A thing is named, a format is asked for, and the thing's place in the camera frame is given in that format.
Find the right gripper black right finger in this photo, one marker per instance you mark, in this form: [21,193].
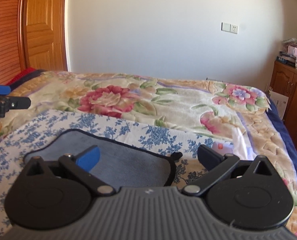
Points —
[219,167]

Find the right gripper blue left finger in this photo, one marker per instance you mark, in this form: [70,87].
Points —
[78,167]

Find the purple and grey towel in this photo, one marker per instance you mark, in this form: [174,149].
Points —
[119,165]

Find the pink floral tissue box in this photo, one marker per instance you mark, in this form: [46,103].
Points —
[237,146]

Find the wooden slatted headboard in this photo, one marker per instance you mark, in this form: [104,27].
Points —
[11,61]

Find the red pillow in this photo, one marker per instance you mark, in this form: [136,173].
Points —
[23,76]

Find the blue floral white cloth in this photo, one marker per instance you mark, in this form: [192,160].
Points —
[44,128]

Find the floral bed blanket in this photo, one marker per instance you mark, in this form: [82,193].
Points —
[211,107]

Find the wooden door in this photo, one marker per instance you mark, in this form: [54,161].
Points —
[43,25]

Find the navy blue bed sheet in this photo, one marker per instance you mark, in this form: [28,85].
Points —
[273,116]

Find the white paper bag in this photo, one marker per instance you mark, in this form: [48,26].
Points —
[278,103]

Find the wooden cabinet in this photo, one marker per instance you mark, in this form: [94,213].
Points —
[284,81]

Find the black box on cabinet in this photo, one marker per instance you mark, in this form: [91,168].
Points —
[289,62]

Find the white wall switch socket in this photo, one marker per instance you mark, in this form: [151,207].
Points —
[231,28]

